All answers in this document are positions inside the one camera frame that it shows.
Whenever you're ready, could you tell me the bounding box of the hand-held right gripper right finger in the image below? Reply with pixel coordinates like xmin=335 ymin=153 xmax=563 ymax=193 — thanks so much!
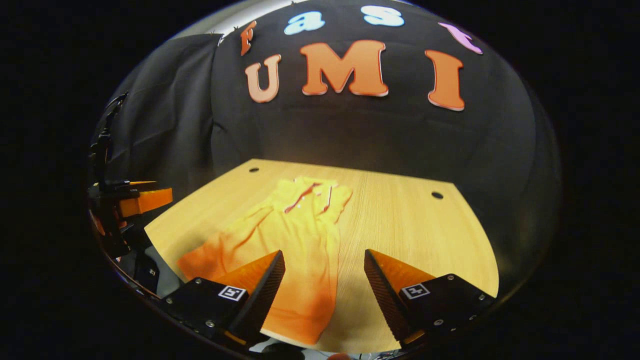
xmin=363 ymin=248 xmax=498 ymax=349

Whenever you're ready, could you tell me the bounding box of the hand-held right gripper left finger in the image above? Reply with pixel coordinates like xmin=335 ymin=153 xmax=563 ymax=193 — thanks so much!
xmin=160 ymin=250 xmax=287 ymax=347

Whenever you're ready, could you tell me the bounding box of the orange T-shirt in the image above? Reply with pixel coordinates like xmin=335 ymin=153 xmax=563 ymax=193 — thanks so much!
xmin=177 ymin=176 xmax=354 ymax=346

